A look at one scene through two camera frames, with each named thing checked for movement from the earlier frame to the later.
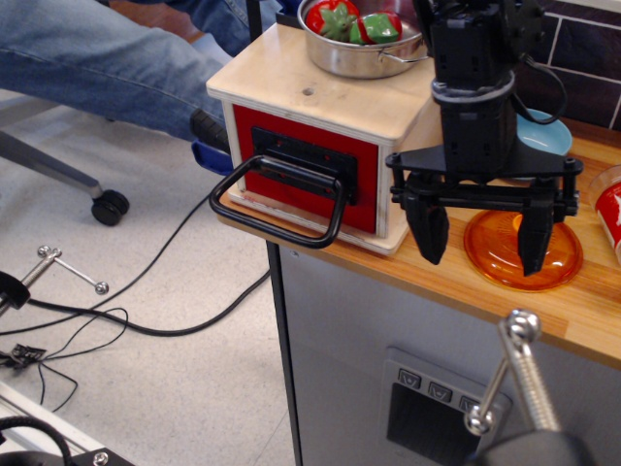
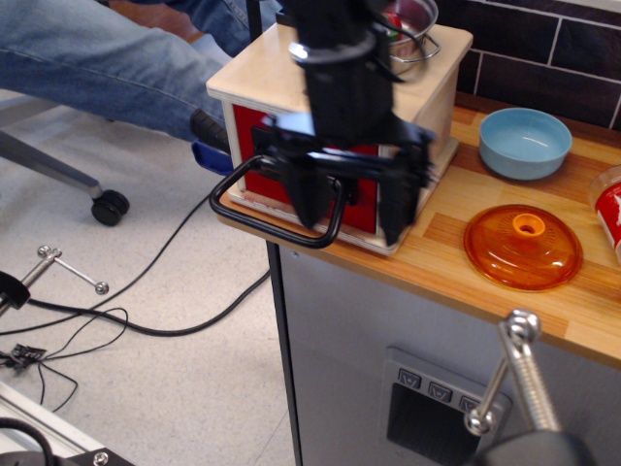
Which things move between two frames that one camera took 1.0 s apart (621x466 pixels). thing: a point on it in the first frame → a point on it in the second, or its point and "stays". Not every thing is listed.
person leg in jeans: [95, 57] stays
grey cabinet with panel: [383, 374] stays
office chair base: [108, 205] stays
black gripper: [480, 161] → [353, 126]
